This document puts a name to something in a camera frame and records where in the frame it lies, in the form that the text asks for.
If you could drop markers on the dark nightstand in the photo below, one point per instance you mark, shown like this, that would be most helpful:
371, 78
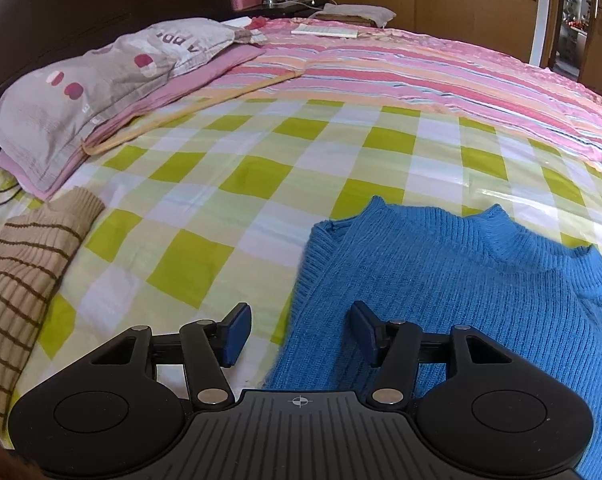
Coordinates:
276, 11

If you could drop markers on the green checkered plastic sheet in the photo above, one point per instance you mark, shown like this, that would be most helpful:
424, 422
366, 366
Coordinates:
206, 195

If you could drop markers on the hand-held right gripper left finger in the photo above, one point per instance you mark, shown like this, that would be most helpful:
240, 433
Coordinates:
237, 332

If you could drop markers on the blue yellow-striped knit sweater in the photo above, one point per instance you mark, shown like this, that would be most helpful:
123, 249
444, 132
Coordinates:
456, 270

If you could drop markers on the pink striped quilt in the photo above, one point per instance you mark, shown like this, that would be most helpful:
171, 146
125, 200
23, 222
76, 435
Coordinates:
431, 85

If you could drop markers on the grey dotted pillow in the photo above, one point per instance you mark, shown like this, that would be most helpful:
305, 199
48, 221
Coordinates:
106, 75

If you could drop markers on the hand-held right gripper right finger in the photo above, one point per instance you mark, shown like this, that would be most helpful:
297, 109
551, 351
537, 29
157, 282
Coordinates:
363, 332

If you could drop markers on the wooden wardrobe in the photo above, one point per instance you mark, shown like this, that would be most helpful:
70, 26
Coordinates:
456, 0

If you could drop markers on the pink folded sheet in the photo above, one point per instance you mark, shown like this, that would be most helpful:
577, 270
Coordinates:
181, 85

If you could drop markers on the beige brown-striped sweater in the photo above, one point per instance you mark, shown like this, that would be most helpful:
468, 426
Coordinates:
21, 270

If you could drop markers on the white flat box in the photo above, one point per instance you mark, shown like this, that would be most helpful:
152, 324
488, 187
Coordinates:
326, 31

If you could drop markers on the dark wooden headboard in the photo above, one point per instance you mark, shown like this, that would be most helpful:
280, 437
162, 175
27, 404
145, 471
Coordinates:
81, 10

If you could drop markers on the small grey cushion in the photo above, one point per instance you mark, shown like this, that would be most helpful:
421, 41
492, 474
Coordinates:
356, 12

